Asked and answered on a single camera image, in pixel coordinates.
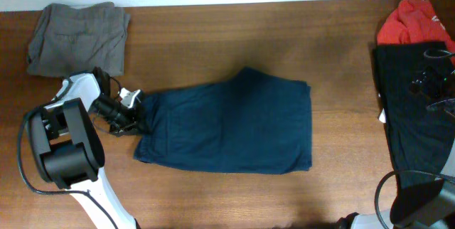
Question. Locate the navy blue shorts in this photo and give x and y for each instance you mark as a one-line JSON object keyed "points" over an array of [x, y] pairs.
{"points": [[252, 123]]}

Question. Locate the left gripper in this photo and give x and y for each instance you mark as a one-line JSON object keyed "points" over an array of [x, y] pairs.
{"points": [[129, 118]]}

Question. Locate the black shorts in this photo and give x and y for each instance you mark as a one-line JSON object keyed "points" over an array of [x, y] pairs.
{"points": [[417, 138]]}

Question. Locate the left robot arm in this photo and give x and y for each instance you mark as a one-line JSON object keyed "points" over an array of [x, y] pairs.
{"points": [[67, 150]]}

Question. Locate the red shirt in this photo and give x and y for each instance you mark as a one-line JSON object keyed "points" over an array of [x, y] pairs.
{"points": [[414, 21]]}

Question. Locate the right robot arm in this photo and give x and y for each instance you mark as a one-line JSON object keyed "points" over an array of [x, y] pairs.
{"points": [[416, 87]]}

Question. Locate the folded grey shorts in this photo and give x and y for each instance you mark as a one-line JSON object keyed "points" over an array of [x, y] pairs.
{"points": [[67, 40]]}

